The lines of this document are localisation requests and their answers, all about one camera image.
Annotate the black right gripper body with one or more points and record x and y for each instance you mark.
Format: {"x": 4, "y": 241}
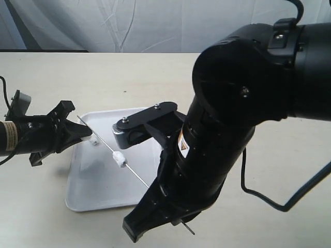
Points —
{"x": 186, "y": 186}

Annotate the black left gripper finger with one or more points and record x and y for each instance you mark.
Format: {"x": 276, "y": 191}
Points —
{"x": 73, "y": 131}
{"x": 63, "y": 145}

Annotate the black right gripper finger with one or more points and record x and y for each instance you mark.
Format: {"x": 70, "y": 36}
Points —
{"x": 151, "y": 212}

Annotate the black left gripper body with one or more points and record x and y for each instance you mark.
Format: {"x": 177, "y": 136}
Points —
{"x": 48, "y": 131}

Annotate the thin metal skewer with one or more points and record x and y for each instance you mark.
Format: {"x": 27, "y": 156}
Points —
{"x": 124, "y": 162}

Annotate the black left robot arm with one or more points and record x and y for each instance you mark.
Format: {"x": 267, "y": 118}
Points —
{"x": 14, "y": 138}

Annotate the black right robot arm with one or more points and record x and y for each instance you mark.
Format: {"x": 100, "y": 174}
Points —
{"x": 258, "y": 73}

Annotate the white plastic tray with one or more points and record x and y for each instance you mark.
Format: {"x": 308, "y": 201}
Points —
{"x": 103, "y": 178}

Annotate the white backdrop cloth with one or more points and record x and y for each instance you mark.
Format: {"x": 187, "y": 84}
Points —
{"x": 130, "y": 26}

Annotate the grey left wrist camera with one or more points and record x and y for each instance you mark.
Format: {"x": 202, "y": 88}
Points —
{"x": 19, "y": 105}

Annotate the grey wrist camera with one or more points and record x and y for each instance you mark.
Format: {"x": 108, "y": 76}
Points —
{"x": 160, "y": 122}
{"x": 19, "y": 105}

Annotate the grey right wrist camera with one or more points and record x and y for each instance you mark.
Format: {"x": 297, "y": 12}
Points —
{"x": 160, "y": 122}

